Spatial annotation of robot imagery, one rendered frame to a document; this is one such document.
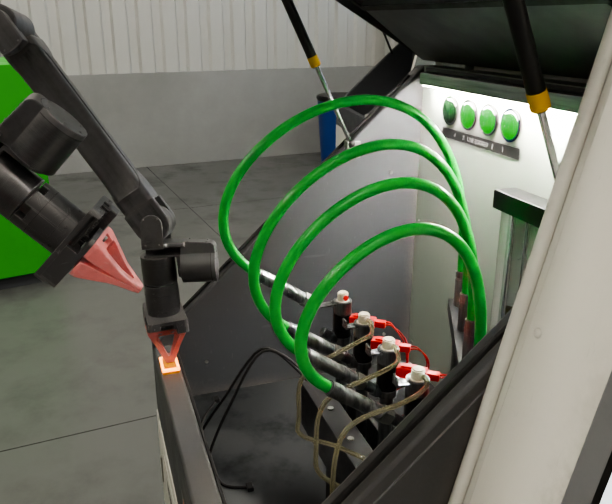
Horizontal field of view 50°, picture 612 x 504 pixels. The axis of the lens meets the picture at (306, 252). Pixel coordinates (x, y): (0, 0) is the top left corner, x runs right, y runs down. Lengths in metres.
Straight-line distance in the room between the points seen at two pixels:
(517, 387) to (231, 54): 7.19
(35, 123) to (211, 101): 6.91
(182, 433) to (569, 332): 0.62
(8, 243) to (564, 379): 3.86
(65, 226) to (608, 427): 0.55
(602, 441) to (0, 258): 3.93
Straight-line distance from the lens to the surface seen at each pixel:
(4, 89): 4.10
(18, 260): 4.29
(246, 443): 1.21
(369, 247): 0.69
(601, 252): 0.59
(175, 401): 1.12
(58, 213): 0.75
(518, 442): 0.66
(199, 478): 0.95
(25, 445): 2.84
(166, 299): 1.13
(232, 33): 7.68
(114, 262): 0.76
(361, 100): 0.92
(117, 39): 7.38
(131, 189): 1.10
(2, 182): 0.75
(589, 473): 0.59
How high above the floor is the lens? 1.53
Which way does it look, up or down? 19 degrees down
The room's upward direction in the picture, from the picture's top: straight up
